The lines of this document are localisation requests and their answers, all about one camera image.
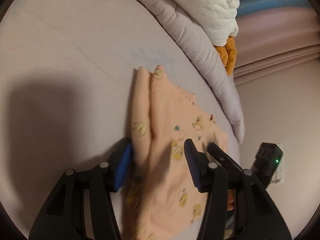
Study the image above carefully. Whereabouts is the peach cartoon print garment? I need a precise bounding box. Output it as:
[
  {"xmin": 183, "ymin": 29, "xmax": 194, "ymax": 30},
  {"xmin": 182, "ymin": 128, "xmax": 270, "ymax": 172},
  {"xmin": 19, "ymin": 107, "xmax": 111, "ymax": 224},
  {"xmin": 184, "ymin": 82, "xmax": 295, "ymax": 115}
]
[{"xmin": 126, "ymin": 66, "xmax": 228, "ymax": 239}]

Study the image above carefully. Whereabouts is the pink curtain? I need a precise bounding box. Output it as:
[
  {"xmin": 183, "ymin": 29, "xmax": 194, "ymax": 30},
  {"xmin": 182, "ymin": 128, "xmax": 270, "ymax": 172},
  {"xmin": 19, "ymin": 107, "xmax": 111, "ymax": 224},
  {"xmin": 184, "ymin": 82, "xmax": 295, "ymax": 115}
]
[{"xmin": 233, "ymin": 7, "xmax": 319, "ymax": 86}]

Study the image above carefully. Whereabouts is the lilac folded duvet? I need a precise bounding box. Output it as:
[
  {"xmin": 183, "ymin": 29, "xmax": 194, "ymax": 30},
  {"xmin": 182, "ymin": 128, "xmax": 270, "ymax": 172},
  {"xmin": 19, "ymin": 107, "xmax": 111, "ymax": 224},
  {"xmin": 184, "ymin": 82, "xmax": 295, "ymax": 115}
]
[{"xmin": 137, "ymin": 0, "xmax": 245, "ymax": 144}]

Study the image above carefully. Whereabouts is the white plush goose body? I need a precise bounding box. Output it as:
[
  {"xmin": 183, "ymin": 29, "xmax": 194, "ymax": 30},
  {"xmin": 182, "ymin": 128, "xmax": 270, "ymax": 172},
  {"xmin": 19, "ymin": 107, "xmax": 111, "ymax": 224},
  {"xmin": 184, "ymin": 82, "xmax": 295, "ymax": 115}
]
[{"xmin": 173, "ymin": 0, "xmax": 240, "ymax": 47}]

